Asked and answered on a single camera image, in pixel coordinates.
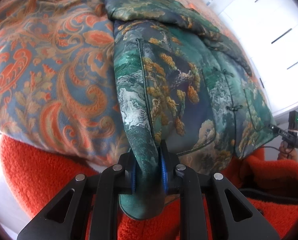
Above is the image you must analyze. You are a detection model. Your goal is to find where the green patterned padded jacket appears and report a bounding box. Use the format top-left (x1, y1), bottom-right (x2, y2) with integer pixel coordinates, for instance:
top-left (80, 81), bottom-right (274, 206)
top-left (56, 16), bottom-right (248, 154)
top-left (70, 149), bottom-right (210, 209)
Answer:
top-left (101, 0), bottom-right (274, 220)

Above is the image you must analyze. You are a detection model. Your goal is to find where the person's right hand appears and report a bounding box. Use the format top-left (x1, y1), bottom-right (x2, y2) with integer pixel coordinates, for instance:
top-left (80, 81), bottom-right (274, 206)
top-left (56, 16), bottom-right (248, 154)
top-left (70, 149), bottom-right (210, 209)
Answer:
top-left (277, 141), bottom-right (298, 163)

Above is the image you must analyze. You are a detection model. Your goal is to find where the red fleece garment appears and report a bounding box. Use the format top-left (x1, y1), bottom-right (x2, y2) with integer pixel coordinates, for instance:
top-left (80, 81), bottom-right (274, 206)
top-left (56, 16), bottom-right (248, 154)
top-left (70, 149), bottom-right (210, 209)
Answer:
top-left (0, 136), bottom-right (298, 239)

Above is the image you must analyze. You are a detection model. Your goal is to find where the orange paisley bed quilt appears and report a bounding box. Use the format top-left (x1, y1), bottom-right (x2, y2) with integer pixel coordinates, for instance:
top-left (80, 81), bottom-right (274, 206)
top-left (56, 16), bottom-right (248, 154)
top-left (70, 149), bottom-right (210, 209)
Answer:
top-left (0, 0), bottom-right (249, 166)

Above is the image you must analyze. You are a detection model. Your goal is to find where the white wardrobe with black handles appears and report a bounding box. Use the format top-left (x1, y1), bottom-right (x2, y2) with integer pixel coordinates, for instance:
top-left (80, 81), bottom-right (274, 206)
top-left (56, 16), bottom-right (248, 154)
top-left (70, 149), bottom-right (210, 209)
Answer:
top-left (217, 0), bottom-right (298, 117)

